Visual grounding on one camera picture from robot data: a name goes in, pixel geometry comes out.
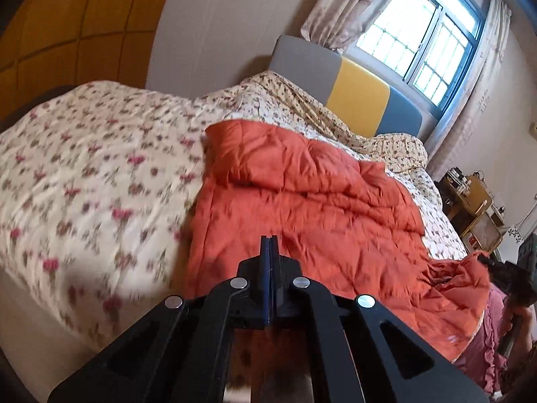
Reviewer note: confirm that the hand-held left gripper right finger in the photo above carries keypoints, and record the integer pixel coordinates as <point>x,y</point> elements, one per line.
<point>348,336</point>

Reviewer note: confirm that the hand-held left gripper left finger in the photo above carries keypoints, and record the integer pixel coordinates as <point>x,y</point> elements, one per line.
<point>197,336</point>

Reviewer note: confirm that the red quilted jacket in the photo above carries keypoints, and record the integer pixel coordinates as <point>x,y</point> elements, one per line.
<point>314,201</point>

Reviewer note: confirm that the person's right hand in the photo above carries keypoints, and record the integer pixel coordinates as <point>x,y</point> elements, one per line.
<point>515,315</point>

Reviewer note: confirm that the wooden chair with cane back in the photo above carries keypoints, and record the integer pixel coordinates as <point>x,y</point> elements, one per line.
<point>486,231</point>

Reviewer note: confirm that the pink ruffled cloth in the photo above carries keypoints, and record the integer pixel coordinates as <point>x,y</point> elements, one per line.
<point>491,336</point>

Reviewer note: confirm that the dark wooden side table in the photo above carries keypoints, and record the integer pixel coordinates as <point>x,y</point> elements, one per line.
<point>455,212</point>

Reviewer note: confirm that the long patterned curtain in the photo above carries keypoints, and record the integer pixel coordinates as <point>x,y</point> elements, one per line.
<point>482,113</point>

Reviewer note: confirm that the floral quilt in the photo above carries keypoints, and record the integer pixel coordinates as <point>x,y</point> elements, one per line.
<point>84,176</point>

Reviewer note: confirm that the grey and yellow headboard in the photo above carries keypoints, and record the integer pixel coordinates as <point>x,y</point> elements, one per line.
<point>356,88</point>

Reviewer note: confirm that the barred window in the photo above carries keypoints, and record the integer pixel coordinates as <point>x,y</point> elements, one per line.
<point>419,50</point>

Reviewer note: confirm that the short patterned curtain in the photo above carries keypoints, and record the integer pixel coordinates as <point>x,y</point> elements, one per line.
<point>348,8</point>

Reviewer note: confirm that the wooden wardrobe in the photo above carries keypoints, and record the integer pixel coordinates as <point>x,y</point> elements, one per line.
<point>84,29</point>

